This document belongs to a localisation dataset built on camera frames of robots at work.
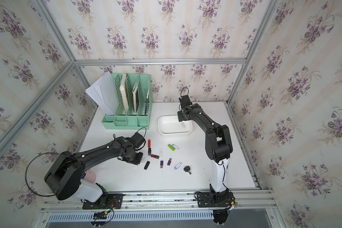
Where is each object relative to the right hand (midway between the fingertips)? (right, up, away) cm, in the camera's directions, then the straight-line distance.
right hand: (186, 116), depth 98 cm
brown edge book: (-37, +12, +6) cm, 39 cm away
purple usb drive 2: (-12, -28, -11) cm, 33 cm away
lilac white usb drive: (-6, -30, -12) cm, 33 cm away
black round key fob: (-1, -31, -16) cm, 35 cm away
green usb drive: (-9, -21, -5) cm, 24 cm away
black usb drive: (-25, -30, -12) cm, 41 cm away
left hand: (-29, -28, -13) cm, 43 cm away
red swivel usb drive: (-21, -25, -10) cm, 34 cm away
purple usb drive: (-16, -29, -12) cm, 35 cm away
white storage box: (-12, -7, +7) cm, 15 cm away
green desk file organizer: (-39, -3, +6) cm, 40 cm away
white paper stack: (-57, +17, -2) cm, 59 cm away
